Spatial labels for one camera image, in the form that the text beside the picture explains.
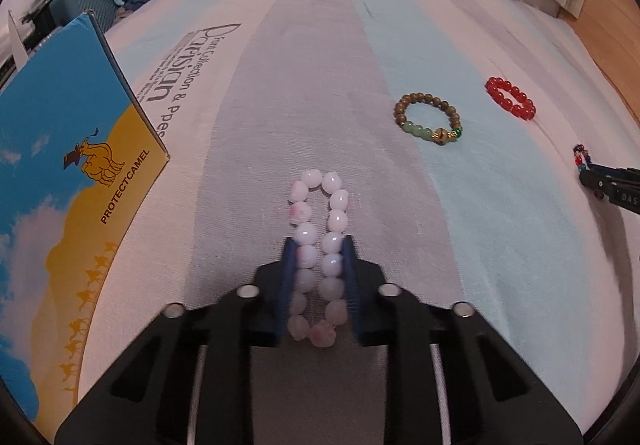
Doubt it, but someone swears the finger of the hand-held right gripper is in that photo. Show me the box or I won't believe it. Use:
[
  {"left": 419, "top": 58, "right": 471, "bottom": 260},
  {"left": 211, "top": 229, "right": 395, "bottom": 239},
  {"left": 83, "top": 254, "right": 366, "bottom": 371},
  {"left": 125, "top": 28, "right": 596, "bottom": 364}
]
[{"left": 579, "top": 164, "right": 640, "bottom": 216}]

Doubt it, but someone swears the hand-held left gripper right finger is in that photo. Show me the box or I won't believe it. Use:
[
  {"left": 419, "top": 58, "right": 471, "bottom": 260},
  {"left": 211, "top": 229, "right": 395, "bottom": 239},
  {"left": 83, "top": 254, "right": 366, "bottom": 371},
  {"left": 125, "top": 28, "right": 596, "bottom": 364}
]
[{"left": 342, "top": 235, "right": 586, "bottom": 445}]

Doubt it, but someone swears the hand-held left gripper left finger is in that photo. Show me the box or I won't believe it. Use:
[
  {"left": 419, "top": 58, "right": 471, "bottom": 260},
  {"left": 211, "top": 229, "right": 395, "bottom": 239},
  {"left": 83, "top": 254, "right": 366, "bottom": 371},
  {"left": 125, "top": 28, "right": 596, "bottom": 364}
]
[{"left": 54, "top": 236, "right": 301, "bottom": 445}]

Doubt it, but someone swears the multicolour bead bracelet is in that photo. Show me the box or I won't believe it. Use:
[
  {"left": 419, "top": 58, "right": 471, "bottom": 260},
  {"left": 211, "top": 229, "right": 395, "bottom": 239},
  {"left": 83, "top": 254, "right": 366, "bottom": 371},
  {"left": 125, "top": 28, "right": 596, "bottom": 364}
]
[{"left": 572, "top": 144, "right": 594, "bottom": 174}]

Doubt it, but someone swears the white pink bead bracelet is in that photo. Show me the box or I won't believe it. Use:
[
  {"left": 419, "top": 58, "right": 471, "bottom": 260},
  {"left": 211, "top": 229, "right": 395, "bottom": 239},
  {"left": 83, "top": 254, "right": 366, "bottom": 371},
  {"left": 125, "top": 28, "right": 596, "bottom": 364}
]
[{"left": 286, "top": 168, "right": 351, "bottom": 348}]

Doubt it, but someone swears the blue and yellow cardboard box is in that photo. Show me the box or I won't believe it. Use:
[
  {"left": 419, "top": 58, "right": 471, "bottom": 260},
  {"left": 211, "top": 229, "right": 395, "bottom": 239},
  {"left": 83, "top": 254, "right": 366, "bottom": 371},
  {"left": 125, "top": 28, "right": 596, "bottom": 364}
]
[{"left": 0, "top": 9, "right": 170, "bottom": 436}]

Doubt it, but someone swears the striped bed sheet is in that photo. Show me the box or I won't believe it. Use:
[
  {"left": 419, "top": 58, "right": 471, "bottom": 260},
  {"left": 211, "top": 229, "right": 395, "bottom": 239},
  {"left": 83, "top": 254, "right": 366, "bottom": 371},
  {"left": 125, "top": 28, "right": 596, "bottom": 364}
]
[{"left": 0, "top": 0, "right": 640, "bottom": 426}]

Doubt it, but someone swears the red bead bracelet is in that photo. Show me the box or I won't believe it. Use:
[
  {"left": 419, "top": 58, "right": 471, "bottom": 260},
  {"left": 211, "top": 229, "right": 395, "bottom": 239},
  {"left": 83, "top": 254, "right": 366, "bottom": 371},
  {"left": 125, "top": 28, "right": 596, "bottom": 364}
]
[{"left": 484, "top": 76, "right": 537, "bottom": 121}]

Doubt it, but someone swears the brown green bead bracelet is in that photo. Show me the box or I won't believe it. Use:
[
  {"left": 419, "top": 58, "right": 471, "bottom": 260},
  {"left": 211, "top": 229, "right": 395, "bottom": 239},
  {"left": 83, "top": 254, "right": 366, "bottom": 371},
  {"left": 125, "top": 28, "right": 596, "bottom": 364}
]
[{"left": 393, "top": 92, "right": 463, "bottom": 144}]

